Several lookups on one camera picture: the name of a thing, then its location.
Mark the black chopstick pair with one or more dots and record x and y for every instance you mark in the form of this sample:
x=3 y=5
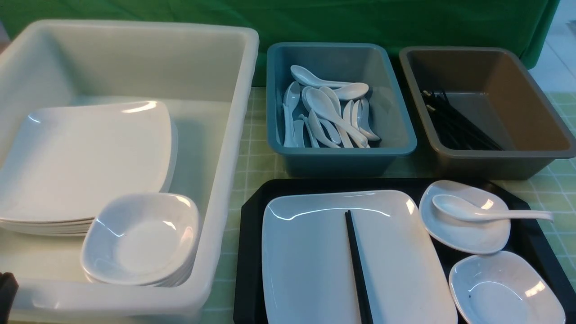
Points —
x=360 y=285

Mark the teal plastic bin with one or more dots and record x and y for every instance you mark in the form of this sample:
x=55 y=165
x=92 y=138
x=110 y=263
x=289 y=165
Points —
x=348 y=62

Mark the stack of white plates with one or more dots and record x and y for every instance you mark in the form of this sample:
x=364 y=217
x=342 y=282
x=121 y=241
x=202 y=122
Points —
x=66 y=163

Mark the green backdrop cloth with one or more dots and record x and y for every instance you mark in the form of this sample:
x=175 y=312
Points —
x=519 y=26

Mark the white ceramic soup spoon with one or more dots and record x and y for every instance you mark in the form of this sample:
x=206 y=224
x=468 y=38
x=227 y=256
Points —
x=461 y=209

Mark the black chopsticks in bin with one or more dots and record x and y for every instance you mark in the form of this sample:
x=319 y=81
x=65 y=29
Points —
x=454 y=130

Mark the stack of white bowls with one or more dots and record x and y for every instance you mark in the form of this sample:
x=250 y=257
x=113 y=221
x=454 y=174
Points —
x=143 y=239

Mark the white spoons in bin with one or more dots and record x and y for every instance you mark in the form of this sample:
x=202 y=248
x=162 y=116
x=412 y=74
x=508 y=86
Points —
x=335 y=113

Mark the large white plastic tub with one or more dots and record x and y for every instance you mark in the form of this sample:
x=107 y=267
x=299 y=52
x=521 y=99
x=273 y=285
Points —
x=203 y=74

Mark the white shallow bowl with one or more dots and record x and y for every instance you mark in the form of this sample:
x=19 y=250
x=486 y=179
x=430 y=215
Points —
x=474 y=238
x=503 y=288

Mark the brown plastic bin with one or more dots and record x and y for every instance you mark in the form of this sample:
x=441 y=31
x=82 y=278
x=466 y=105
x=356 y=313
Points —
x=493 y=89

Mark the large white square plate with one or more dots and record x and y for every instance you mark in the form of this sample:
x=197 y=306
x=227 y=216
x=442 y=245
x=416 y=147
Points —
x=307 y=269

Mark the green checkered tablecloth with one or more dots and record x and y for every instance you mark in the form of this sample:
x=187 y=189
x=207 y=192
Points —
x=552 y=189

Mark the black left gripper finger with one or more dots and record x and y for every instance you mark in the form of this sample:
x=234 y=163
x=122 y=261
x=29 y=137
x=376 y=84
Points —
x=8 y=290

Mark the black serving tray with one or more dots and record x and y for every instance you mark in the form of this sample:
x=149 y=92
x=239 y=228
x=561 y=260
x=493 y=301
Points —
x=526 y=239

